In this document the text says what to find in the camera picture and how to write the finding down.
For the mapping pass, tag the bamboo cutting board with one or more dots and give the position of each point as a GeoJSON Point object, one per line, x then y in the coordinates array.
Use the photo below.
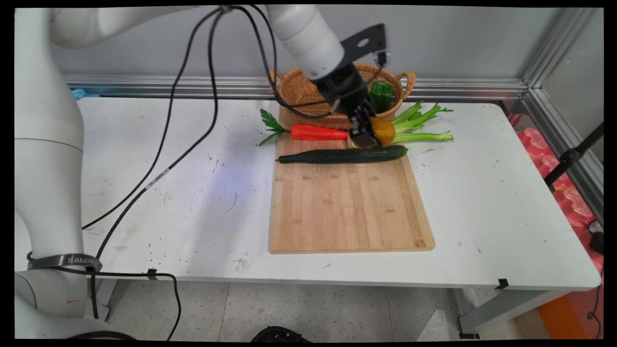
{"type": "Point", "coordinates": [337, 207]}

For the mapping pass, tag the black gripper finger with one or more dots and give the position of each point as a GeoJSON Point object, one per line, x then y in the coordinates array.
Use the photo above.
{"type": "Point", "coordinates": [370, 111]}
{"type": "Point", "coordinates": [362, 132]}

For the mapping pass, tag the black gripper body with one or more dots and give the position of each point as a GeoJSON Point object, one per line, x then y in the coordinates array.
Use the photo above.
{"type": "Point", "coordinates": [344, 91]}

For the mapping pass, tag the horizontal aluminium frame rail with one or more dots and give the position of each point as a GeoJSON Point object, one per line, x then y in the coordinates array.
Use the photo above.
{"type": "Point", "coordinates": [462, 89]}

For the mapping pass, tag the green celery stalk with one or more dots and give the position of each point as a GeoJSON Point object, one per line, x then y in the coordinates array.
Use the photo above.
{"type": "Point", "coordinates": [424, 137]}

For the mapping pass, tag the dark green cucumber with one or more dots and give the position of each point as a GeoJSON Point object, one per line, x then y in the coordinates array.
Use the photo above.
{"type": "Point", "coordinates": [344, 154]}

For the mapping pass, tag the brown yellow potato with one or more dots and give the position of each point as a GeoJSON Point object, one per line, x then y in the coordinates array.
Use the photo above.
{"type": "Point", "coordinates": [384, 131]}

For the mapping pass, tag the upright aluminium frame post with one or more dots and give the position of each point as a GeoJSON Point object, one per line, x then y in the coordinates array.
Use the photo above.
{"type": "Point", "coordinates": [556, 46]}

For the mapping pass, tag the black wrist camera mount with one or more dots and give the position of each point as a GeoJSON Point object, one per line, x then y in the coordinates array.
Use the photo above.
{"type": "Point", "coordinates": [368, 43]}

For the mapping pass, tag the orange floor strip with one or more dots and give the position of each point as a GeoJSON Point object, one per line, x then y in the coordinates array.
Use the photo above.
{"type": "Point", "coordinates": [564, 318]}

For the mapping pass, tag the blue plastic sheet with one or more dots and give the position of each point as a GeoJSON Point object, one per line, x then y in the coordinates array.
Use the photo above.
{"type": "Point", "coordinates": [84, 94]}

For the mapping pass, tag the woven wicker basket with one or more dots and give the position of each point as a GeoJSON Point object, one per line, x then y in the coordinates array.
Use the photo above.
{"type": "Point", "coordinates": [299, 91]}

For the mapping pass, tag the black round object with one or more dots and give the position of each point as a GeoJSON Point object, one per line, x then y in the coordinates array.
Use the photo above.
{"type": "Point", "coordinates": [279, 335]}

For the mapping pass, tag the black table edge clip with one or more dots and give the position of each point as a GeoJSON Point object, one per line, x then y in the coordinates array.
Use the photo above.
{"type": "Point", "coordinates": [502, 284]}
{"type": "Point", "coordinates": [152, 273]}

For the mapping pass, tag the grey table leg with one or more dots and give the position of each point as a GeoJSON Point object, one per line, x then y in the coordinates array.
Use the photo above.
{"type": "Point", "coordinates": [103, 296]}
{"type": "Point", "coordinates": [506, 308]}

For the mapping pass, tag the red bubble wrap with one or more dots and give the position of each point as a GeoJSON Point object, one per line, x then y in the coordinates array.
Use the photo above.
{"type": "Point", "coordinates": [571, 200]}

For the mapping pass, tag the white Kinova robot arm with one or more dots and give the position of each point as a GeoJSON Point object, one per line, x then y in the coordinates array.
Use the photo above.
{"type": "Point", "coordinates": [48, 144]}

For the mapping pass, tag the small black box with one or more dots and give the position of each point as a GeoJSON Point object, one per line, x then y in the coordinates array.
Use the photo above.
{"type": "Point", "coordinates": [596, 242]}

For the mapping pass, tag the orange carrot with green leaves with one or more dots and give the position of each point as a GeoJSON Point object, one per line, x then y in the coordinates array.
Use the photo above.
{"type": "Point", "coordinates": [320, 132]}

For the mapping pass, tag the green bell pepper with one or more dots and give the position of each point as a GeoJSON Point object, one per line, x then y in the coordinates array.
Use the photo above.
{"type": "Point", "coordinates": [383, 94]}

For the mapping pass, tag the black tripod stand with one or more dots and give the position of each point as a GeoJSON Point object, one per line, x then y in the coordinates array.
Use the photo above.
{"type": "Point", "coordinates": [571, 156]}

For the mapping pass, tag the slanted aluminium frame rail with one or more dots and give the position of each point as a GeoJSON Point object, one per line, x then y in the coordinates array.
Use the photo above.
{"type": "Point", "coordinates": [564, 144]}

